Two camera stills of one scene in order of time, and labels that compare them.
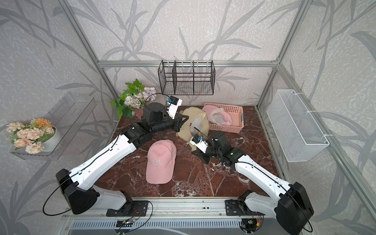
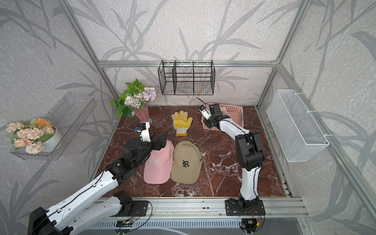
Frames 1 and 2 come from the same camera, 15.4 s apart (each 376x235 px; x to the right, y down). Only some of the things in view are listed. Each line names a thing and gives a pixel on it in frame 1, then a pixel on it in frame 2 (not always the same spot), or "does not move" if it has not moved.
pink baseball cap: (161, 156) does not move
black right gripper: (200, 154) -> (207, 123)
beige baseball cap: (197, 124) -> (187, 162)
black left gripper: (177, 121) -> (161, 143)
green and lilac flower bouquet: (132, 98) does not move
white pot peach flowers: (38, 136) does not move
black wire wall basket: (187, 78) does not move
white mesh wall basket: (301, 136) does not move
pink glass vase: (139, 112) does not move
